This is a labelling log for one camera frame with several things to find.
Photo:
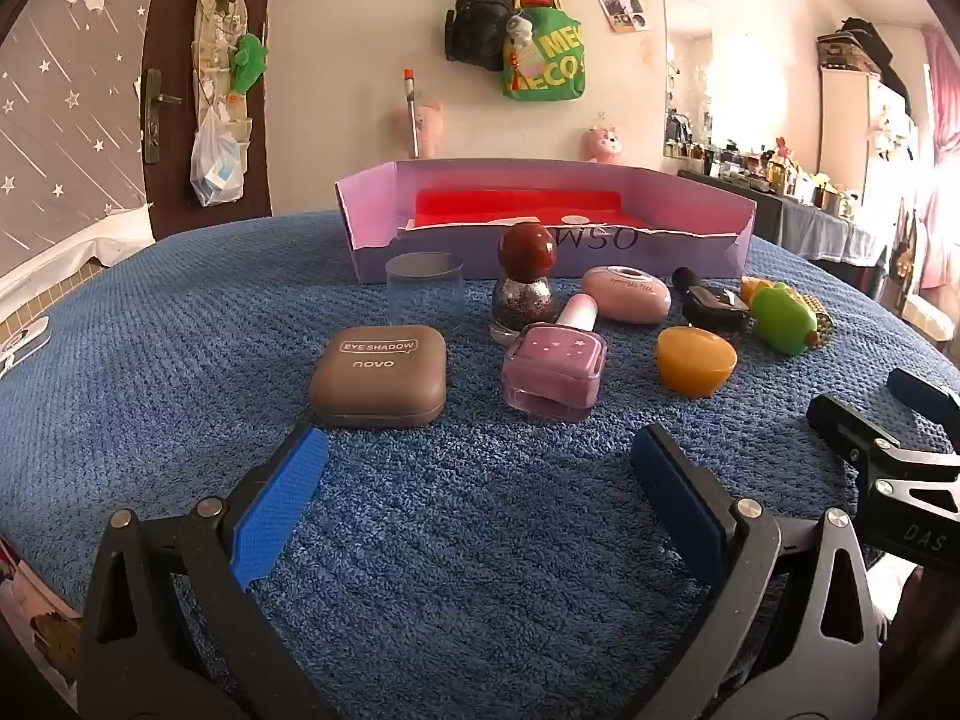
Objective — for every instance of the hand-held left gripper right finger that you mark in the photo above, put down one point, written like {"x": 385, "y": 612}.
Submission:
{"x": 679, "y": 502}

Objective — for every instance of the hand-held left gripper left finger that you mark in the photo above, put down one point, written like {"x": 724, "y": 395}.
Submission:
{"x": 281, "y": 510}

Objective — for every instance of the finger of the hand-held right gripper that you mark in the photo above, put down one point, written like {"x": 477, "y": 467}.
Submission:
{"x": 922, "y": 394}
{"x": 847, "y": 420}

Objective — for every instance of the gold studded cylinder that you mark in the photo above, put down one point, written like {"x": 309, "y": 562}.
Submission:
{"x": 823, "y": 326}

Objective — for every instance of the brown eyeshadow case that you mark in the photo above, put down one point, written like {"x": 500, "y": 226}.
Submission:
{"x": 375, "y": 390}

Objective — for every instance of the orange round sponge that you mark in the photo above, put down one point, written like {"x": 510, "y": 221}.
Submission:
{"x": 752, "y": 289}

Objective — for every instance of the black nail polish bottle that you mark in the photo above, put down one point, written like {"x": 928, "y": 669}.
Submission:
{"x": 712, "y": 307}

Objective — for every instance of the pink nail polish bottle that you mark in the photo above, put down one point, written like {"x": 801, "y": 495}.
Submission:
{"x": 555, "y": 367}

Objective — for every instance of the clear plastic cup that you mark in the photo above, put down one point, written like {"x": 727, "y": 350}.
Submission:
{"x": 424, "y": 300}

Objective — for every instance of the red-capped glitter bottle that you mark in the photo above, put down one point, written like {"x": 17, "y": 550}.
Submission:
{"x": 527, "y": 247}

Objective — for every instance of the purple cardboard box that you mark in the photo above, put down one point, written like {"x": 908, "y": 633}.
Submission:
{"x": 450, "y": 255}

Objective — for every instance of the orange dome-shaped block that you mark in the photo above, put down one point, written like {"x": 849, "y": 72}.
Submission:
{"x": 694, "y": 364}

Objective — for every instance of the cloth-covered side table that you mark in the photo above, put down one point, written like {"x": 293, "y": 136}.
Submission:
{"x": 810, "y": 229}

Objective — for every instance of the blue towel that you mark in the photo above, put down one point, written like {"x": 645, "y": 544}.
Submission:
{"x": 480, "y": 540}

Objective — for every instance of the pink oval case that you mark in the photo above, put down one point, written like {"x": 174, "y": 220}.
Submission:
{"x": 626, "y": 296}

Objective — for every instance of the pink curtain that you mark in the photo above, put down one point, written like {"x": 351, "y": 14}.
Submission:
{"x": 941, "y": 165}

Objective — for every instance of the row of cosmetic bottles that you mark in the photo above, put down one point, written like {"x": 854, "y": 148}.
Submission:
{"x": 780, "y": 169}

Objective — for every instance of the printed cloth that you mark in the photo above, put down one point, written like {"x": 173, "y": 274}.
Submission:
{"x": 30, "y": 607}

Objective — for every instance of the white wardrobe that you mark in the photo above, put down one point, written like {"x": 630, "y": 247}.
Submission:
{"x": 847, "y": 127}

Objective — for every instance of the white plastic sheet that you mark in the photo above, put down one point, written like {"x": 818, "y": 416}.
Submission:
{"x": 75, "y": 247}

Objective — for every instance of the clear plastic bag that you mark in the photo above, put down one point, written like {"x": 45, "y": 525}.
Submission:
{"x": 217, "y": 165}

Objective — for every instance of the dark bags on wardrobe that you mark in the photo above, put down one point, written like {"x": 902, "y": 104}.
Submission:
{"x": 859, "y": 41}

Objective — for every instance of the pink plush toy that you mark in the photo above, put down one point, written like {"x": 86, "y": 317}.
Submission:
{"x": 604, "y": 144}
{"x": 427, "y": 127}

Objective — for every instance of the red-tipped stick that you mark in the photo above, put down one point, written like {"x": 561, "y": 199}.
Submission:
{"x": 412, "y": 120}

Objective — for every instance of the green plush toy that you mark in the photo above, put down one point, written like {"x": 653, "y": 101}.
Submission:
{"x": 247, "y": 60}

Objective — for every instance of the green tote bag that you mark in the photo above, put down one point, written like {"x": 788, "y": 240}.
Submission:
{"x": 547, "y": 67}

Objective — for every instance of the brown door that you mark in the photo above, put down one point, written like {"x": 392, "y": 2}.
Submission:
{"x": 169, "y": 30}

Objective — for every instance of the black backpack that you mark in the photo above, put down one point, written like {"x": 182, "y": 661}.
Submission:
{"x": 480, "y": 26}

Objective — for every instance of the wall mirror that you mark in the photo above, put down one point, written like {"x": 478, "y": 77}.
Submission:
{"x": 686, "y": 75}

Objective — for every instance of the wall photo poster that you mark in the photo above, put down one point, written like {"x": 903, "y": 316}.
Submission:
{"x": 619, "y": 4}

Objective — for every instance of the hanging wall organizer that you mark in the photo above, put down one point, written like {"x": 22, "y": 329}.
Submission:
{"x": 214, "y": 37}

